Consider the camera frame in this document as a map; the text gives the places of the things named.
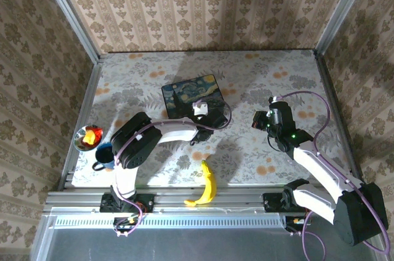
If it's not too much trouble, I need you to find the starry night print box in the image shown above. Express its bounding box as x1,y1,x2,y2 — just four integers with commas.
161,73,227,120

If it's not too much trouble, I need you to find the yellow banana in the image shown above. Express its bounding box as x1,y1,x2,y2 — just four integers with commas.
183,159,217,207

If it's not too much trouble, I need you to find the black connector board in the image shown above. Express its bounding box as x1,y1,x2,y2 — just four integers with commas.
284,215,312,233
113,216,141,234

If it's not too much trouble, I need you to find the floral patterned table cover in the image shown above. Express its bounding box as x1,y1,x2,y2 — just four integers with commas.
71,49,352,188

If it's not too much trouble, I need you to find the blue mug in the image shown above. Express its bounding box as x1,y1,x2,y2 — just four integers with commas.
91,143,116,172

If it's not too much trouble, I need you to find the red toy fruit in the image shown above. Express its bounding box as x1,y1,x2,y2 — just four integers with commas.
87,126,103,139

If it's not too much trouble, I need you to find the grey metal tray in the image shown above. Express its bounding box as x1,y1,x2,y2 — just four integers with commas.
30,207,390,261

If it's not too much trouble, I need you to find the yellow toy fruit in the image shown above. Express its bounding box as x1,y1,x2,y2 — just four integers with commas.
82,130,96,145

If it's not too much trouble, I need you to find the shiny metal bowl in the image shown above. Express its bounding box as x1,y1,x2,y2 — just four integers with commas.
73,124,104,152

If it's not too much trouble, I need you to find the purple cable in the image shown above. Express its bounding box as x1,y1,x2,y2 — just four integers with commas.
270,90,392,261
113,99,232,238

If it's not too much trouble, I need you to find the aluminium table side rail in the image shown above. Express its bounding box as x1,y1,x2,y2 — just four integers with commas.
57,57,105,193
313,50,370,190

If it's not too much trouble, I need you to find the long aluminium extrusion rail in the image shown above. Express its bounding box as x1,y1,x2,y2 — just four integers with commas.
42,185,379,214

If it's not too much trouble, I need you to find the aluminium frame post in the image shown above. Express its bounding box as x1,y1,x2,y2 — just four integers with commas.
36,0,104,63
314,0,376,55

